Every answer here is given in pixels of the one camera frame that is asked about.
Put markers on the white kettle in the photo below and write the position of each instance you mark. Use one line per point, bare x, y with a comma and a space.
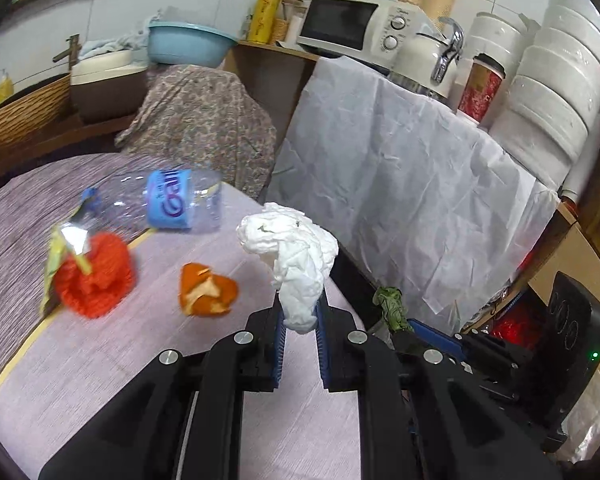
425, 57

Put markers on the stack of white containers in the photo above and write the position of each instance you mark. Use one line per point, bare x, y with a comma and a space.
495, 35

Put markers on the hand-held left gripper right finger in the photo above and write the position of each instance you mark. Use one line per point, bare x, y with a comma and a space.
323, 355

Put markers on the red paper cup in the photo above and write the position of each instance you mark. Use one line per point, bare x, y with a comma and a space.
480, 90

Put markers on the white plastic bag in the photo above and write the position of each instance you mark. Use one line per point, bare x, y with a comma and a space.
590, 420

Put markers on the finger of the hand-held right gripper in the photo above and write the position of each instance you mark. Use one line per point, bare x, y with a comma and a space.
495, 385
435, 335

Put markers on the yellow silver wrapper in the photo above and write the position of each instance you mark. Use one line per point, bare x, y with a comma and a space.
60, 250

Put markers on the light blue towel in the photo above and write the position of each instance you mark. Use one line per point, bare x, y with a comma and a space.
105, 46

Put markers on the metal faucet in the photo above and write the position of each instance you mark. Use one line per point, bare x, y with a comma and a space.
69, 52

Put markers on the wicker basket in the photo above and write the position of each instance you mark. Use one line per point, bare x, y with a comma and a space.
25, 112

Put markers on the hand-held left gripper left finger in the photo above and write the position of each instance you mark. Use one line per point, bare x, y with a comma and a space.
279, 355

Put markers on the blue plastic basin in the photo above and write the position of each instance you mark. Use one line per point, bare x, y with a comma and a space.
190, 45

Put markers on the green vegetable leaf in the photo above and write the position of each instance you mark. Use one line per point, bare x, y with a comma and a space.
391, 305

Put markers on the white cloth cover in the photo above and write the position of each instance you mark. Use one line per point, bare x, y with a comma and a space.
405, 185

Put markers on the white microwave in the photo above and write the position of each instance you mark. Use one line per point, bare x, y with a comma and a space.
340, 22

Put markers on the wooden sink counter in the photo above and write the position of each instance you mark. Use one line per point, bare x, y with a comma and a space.
55, 142

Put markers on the orange peel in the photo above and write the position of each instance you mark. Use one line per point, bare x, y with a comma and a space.
200, 300

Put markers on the clear chopstick jar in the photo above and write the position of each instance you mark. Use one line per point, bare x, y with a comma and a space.
282, 27

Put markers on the clear plastic bottle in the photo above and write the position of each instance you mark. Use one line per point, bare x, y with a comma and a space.
170, 200

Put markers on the white tissue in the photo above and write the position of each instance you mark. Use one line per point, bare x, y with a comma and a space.
300, 255

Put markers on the red knitted net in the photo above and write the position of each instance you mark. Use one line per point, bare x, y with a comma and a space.
100, 280

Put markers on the stack of white foam bowls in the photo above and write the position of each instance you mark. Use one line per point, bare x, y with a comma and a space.
555, 90

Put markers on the yellow soap bottle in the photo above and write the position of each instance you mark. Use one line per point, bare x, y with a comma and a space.
3, 91

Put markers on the grey purple table mat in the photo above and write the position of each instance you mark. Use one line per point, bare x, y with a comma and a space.
20, 210

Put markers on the floral cloth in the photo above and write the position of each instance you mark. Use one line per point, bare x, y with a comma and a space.
200, 120

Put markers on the yellow plastic wrap roll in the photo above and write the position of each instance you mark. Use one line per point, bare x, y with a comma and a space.
265, 7

